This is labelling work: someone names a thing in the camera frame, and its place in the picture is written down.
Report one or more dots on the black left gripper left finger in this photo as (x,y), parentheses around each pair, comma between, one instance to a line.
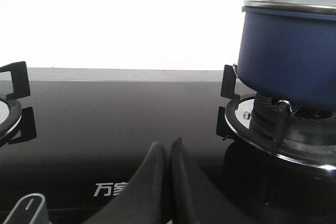
(140,201)

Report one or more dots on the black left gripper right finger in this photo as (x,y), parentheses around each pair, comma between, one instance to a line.
(213,181)

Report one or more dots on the right burner with pot support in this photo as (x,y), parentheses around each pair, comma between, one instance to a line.
(276,127)

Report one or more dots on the burner with pot support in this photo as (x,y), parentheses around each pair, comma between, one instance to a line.
(17,123)
(276,127)

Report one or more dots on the left burner with pot support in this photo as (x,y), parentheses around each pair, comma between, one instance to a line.
(17,123)

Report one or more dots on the dark blue cooking pot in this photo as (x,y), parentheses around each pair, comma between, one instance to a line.
(289,55)

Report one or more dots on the black glass gas stove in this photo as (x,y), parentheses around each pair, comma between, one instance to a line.
(95,128)

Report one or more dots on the grey stove control knob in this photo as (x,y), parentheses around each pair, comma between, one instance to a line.
(29,209)

